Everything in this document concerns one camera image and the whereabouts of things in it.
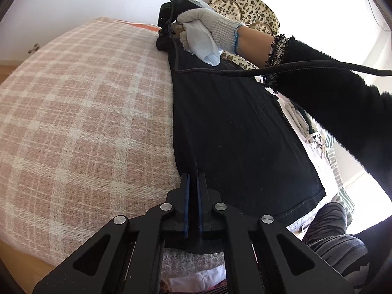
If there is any black garment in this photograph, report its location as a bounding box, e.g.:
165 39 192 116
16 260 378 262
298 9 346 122
157 37 326 226

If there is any right forearm black fuzzy sleeve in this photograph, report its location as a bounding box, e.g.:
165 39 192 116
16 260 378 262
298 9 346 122
235 25 392 200

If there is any pile of light clothes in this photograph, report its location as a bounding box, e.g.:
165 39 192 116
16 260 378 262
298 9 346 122
266 88 335 160

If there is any right hand in white glove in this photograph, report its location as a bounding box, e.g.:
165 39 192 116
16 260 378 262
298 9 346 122
177 8 244 67

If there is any orange bed sheet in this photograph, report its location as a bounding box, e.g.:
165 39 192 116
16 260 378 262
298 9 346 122
117 19 161 32

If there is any leopard print cushion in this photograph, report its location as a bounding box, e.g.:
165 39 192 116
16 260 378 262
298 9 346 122
207 0 281 71

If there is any grey striped trousers leg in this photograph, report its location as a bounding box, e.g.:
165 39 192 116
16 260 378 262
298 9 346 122
302 202 369 293

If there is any pink plaid bed cover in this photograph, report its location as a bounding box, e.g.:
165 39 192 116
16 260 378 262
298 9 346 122
1 18 179 266

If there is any green white striped pillow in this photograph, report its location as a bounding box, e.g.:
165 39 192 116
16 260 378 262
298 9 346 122
324 133 354 217

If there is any silver door handle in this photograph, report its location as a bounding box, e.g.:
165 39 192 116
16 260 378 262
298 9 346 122
28 43 40 54

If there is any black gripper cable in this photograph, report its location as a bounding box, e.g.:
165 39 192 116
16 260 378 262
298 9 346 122
166 0 392 77

